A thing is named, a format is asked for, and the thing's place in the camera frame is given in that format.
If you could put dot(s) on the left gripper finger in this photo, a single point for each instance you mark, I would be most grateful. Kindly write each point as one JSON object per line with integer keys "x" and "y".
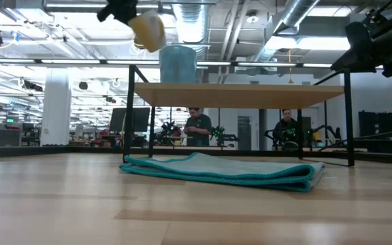
{"x": 103, "y": 14}
{"x": 124, "y": 10}

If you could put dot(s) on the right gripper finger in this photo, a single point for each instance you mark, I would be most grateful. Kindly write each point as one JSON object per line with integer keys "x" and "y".
{"x": 357, "y": 51}
{"x": 391, "y": 66}

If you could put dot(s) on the black cabinet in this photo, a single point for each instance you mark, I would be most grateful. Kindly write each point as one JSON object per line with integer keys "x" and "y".
{"x": 383, "y": 131}

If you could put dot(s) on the blue mug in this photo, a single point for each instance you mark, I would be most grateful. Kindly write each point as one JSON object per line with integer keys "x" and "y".
{"x": 177, "y": 66}

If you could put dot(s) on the person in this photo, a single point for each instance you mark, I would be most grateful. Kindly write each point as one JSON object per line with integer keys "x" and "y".
{"x": 198, "y": 127}
{"x": 286, "y": 129}

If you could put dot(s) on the white round column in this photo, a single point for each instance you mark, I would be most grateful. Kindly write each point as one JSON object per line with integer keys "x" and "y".
{"x": 56, "y": 109}

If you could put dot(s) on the black monitor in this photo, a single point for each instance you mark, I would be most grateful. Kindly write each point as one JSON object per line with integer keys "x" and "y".
{"x": 129, "y": 119}

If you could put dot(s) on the teal folded cloth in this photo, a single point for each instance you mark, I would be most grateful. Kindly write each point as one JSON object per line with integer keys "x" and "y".
{"x": 216, "y": 170}

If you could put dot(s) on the wooden shelf with black frame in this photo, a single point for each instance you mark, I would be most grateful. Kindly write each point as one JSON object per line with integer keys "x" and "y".
{"x": 237, "y": 95}

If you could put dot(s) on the black table edge rail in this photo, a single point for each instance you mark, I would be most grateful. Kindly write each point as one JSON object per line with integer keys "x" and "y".
{"x": 46, "y": 149}

